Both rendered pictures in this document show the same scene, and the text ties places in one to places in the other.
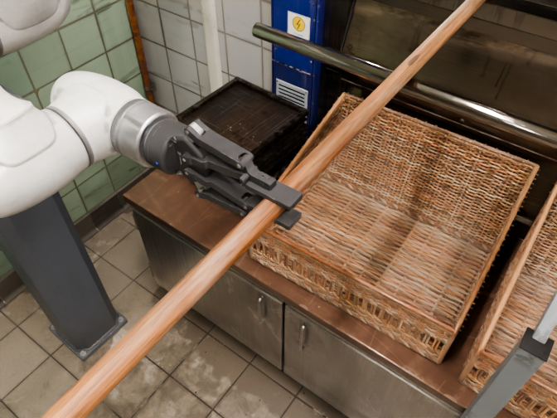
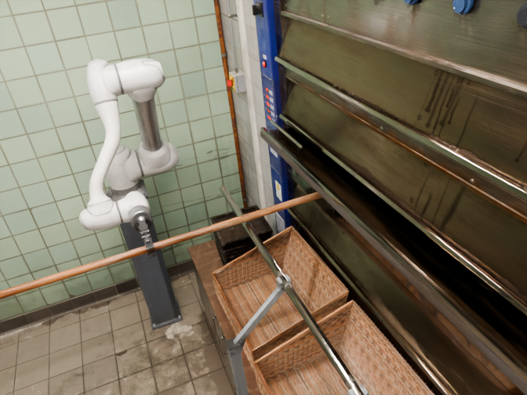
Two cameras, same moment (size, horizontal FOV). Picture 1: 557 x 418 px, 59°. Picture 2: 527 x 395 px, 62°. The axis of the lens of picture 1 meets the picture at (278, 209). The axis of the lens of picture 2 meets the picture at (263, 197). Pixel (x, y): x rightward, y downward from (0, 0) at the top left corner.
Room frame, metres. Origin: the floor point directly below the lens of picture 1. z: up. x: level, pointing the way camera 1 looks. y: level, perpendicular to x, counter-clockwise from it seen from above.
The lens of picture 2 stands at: (-0.42, -1.17, 2.24)
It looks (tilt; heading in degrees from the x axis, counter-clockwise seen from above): 32 degrees down; 36
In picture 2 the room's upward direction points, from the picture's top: 7 degrees counter-clockwise
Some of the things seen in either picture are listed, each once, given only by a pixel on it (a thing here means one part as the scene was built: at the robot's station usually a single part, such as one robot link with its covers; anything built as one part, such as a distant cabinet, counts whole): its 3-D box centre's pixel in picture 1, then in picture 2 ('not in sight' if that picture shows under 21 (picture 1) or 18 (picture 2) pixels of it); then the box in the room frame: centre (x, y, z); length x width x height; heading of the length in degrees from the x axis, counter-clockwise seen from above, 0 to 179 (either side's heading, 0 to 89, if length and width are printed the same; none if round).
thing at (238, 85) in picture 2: not in sight; (238, 81); (1.56, 0.33, 1.46); 0.10 x 0.07 x 0.10; 54
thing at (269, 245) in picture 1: (386, 213); (275, 292); (0.84, -0.28, 0.72); 0.56 x 0.49 x 0.28; 56
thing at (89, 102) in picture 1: (93, 113); (133, 206); (0.62, 0.29, 1.20); 0.16 x 0.13 x 0.11; 55
